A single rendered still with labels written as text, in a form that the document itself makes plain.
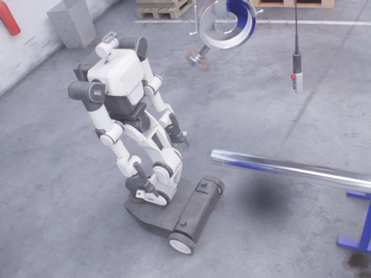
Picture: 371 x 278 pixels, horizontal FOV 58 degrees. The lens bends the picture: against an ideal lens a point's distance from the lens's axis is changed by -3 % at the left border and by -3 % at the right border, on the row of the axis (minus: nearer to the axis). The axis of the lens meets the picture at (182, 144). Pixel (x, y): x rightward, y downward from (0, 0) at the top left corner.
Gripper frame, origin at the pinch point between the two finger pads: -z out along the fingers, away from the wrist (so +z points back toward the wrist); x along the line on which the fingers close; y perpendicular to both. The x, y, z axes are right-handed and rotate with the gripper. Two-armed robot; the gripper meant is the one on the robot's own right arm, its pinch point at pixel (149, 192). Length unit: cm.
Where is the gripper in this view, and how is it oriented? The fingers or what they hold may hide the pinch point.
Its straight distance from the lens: 214.7
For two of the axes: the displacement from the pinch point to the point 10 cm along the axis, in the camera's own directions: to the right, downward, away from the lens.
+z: -4.0, -7.3, -5.6
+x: 8.1, 0.1, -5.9
